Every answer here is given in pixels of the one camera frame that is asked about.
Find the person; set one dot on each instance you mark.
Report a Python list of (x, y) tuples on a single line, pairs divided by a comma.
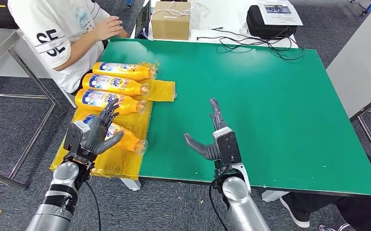
[(61, 35), (347, 210)]

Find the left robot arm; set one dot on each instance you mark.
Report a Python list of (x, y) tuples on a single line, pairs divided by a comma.
[(57, 197)]

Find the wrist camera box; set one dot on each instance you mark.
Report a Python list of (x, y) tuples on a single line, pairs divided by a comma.
[(75, 135), (226, 146)]

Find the white table foot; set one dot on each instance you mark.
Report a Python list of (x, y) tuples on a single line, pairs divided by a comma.
[(273, 195), (130, 184)]

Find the brown cardboard box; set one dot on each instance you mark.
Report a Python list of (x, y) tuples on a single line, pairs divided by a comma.
[(171, 27)]

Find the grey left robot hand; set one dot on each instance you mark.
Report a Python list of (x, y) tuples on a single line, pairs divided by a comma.
[(100, 134)]

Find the person's right forearm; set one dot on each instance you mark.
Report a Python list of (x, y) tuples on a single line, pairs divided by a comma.
[(73, 54)]

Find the yellow taped sheet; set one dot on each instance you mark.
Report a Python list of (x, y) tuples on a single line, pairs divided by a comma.
[(115, 162)]

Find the white desk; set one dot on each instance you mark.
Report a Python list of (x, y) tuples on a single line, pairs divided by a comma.
[(226, 16)]

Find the printed paper sheet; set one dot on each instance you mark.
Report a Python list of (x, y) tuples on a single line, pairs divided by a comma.
[(281, 17)]

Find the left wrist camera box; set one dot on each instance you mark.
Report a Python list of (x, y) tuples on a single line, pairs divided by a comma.
[(75, 135)]

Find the person's right hand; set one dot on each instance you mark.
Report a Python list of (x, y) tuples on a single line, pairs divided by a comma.
[(108, 28)]

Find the green table mat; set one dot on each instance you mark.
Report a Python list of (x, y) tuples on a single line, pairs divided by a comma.
[(268, 111)]

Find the small white adapter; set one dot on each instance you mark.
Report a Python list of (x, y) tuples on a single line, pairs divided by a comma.
[(243, 31)]

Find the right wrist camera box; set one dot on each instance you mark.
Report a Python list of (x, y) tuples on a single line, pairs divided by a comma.
[(226, 146)]

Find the orange detergent bottle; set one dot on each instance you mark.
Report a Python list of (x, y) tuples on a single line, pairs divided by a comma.
[(128, 140), (121, 103), (115, 86), (124, 71)]

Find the pale grey table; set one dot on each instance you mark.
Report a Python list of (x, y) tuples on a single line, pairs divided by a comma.
[(360, 63)]

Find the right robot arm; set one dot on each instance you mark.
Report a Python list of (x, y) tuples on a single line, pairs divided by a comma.
[(242, 204)]

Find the black zip case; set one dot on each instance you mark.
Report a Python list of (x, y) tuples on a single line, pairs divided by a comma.
[(261, 28)]

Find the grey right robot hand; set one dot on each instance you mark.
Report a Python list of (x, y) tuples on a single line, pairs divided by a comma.
[(204, 148)]

